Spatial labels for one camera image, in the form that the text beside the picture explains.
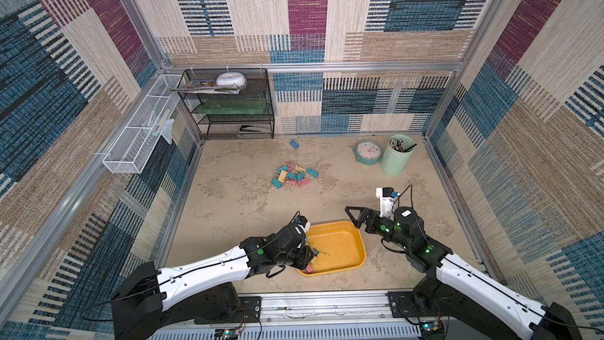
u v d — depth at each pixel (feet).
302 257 2.24
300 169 3.39
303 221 2.35
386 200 2.34
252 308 2.42
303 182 3.37
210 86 3.01
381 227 2.22
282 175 3.37
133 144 3.03
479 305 1.64
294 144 3.81
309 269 2.59
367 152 3.66
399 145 3.08
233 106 3.28
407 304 2.42
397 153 3.14
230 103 3.57
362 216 2.25
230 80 2.90
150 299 1.34
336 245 2.86
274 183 3.36
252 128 3.65
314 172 3.45
